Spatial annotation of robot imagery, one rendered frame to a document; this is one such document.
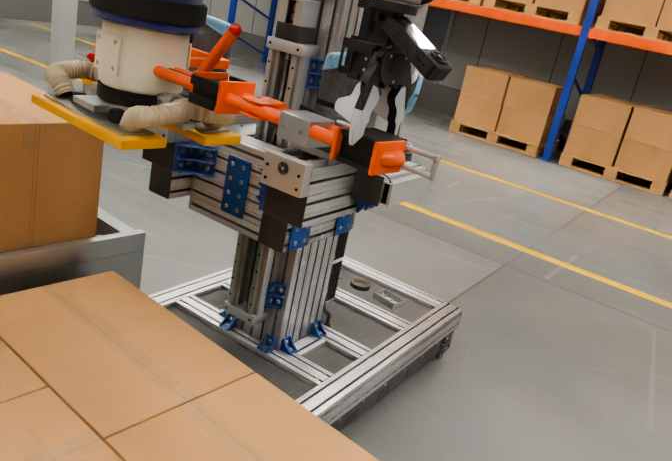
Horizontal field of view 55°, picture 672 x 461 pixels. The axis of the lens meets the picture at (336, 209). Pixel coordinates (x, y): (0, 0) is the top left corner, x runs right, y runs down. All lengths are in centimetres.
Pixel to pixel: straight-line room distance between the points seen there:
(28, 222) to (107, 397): 64
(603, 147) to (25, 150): 717
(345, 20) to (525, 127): 665
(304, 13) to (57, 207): 88
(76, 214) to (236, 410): 81
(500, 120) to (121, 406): 756
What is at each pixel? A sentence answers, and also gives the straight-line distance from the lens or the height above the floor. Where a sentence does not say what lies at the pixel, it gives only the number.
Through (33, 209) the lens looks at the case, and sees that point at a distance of 192.
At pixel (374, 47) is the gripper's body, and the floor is 135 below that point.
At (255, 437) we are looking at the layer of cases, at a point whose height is 54.
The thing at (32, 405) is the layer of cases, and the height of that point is 54.
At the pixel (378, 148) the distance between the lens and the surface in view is 94.
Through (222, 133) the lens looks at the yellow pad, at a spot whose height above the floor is 109.
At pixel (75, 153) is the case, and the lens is 192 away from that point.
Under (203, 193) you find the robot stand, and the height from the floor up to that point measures 74.
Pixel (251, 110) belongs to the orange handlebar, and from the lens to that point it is 113.
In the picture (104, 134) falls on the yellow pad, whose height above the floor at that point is 109.
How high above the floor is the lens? 141
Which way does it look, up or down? 18 degrees down
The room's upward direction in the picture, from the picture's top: 12 degrees clockwise
